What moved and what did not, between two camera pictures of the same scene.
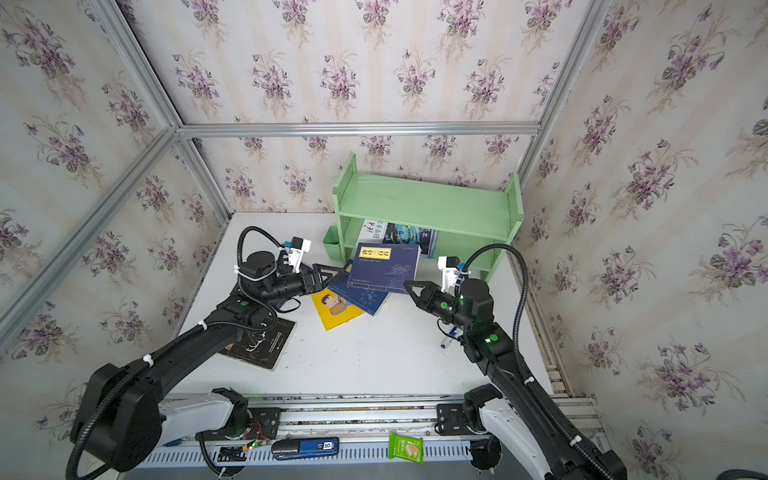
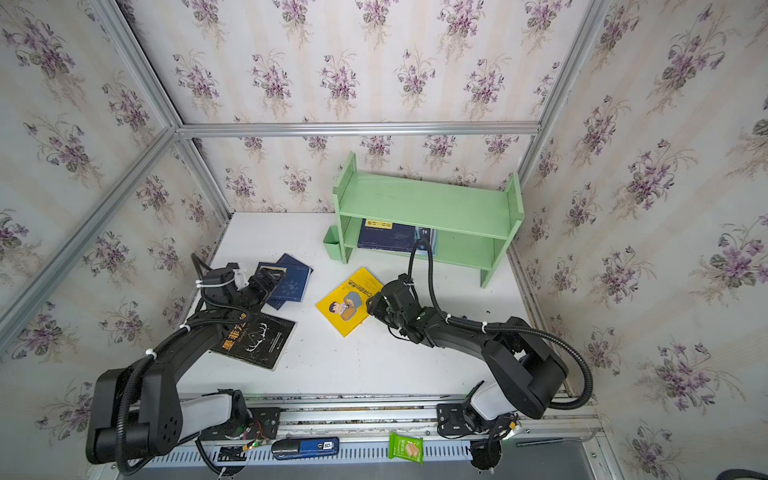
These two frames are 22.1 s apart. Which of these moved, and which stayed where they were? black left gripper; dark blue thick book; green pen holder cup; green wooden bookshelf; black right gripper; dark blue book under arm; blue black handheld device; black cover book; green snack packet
Moved: dark blue thick book; black right gripper; black left gripper
Stayed: blue black handheld device; dark blue book under arm; black cover book; green wooden bookshelf; green snack packet; green pen holder cup
